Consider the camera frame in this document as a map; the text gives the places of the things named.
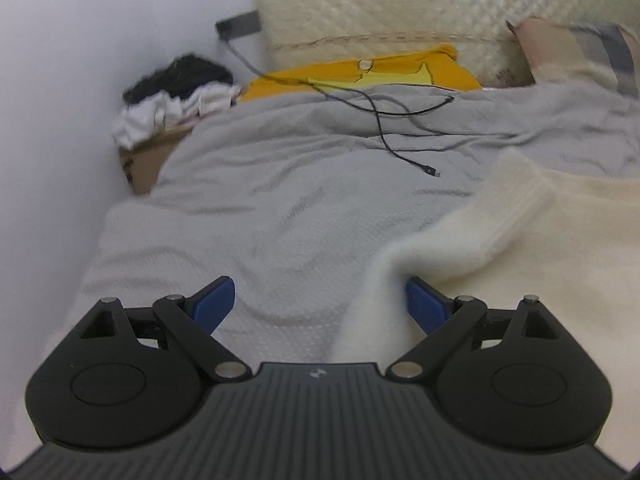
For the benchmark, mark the cream quilted headboard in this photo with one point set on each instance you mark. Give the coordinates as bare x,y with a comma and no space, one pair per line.
380,0

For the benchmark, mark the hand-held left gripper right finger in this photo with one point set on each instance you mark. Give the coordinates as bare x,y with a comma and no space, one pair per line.
425,305

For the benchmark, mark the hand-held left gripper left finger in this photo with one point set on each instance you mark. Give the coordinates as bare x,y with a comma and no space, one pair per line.
216,302

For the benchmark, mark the plaid pillow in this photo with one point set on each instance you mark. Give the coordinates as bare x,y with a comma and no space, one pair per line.
565,50

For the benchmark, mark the grey bed sheet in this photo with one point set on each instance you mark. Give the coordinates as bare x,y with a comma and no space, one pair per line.
260,200

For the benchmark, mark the black cloth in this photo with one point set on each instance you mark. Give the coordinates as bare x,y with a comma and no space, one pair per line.
180,72

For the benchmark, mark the white cloth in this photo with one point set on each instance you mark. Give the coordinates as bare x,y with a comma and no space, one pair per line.
160,110

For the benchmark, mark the cardboard box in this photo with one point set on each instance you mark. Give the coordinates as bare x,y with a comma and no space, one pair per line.
145,160

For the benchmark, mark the cream sweater with blue stripes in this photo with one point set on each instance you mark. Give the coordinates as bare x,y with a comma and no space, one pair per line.
560,240

